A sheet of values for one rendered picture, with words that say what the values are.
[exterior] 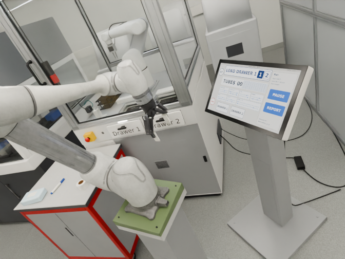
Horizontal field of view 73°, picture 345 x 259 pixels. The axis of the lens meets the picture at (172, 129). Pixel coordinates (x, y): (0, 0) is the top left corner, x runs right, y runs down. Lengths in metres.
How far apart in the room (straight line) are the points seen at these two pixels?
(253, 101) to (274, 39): 3.86
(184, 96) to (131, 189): 0.74
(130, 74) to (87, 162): 0.44
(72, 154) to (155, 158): 0.97
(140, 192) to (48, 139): 0.43
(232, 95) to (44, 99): 0.87
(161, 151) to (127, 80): 0.91
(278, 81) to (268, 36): 3.85
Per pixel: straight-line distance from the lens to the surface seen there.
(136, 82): 1.07
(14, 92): 0.80
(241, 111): 1.21
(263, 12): 4.84
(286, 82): 1.10
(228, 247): 1.90
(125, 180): 1.03
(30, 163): 2.19
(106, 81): 1.14
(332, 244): 1.90
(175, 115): 1.60
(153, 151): 1.87
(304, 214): 1.96
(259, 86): 1.17
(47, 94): 0.83
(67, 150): 1.06
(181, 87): 1.51
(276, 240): 1.85
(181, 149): 1.79
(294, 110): 1.07
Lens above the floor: 1.63
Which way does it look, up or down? 30 degrees down
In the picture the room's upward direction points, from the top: 23 degrees counter-clockwise
